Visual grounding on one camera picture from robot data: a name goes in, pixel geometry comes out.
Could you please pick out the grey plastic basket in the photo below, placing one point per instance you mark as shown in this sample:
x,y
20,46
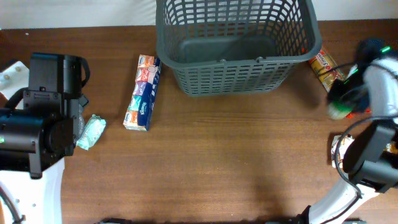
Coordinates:
x,y
225,47

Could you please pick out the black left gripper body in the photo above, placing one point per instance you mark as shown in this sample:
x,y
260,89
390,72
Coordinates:
x,y
77,114

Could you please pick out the green wet wipes pack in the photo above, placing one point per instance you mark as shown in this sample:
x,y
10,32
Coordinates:
x,y
92,132

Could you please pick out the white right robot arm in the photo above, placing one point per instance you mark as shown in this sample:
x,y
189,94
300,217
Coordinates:
x,y
365,168

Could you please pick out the green lid spice jar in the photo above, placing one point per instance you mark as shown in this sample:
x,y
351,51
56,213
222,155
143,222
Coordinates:
x,y
338,110

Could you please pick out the Kleenex tissue multipack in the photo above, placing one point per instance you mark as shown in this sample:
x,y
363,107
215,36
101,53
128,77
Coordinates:
x,y
139,112

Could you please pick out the spaghetti pasta packet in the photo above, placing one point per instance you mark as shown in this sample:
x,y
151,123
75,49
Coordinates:
x,y
327,71

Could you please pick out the beige snack bag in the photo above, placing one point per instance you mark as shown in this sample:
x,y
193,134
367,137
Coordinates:
x,y
344,145

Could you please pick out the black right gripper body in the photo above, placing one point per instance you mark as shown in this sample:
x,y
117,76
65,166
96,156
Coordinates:
x,y
354,91

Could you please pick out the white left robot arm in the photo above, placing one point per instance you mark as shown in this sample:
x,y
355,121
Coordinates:
x,y
40,126

